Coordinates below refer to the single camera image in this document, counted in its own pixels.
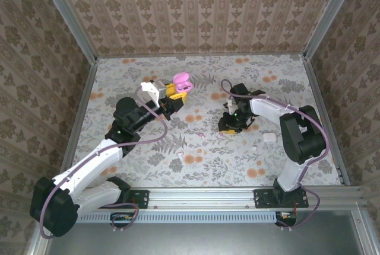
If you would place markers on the pink earbud charging case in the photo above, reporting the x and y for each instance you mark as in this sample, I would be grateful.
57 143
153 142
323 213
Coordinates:
183 81

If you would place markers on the white earbud charging case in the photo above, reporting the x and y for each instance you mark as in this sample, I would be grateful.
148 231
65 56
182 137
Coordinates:
268 137

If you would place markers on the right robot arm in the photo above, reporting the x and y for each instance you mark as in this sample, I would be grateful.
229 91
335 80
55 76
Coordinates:
302 136

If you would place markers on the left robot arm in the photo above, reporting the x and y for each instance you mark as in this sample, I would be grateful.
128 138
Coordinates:
89 166

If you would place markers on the floral patterned table mat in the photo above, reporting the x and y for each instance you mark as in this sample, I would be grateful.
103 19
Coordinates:
202 160

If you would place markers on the grey metal panel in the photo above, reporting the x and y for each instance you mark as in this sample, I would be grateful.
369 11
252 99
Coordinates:
202 240

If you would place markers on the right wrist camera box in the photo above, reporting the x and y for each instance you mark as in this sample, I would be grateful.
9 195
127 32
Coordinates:
229 103

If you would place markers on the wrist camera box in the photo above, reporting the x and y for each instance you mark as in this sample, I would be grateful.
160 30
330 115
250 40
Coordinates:
154 89
229 103

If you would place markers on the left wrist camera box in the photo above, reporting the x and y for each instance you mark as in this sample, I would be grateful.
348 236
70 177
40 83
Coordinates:
154 89

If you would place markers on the aluminium table side rail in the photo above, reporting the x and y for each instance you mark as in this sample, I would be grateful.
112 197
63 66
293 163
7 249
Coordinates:
86 98
319 89

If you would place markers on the aluminium mounting rail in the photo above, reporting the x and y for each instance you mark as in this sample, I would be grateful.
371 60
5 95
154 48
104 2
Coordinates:
202 197

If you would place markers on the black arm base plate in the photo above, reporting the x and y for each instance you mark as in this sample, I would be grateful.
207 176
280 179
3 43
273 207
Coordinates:
262 198
142 198

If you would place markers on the aluminium frame post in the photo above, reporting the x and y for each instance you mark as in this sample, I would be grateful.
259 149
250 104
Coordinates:
68 17
329 15

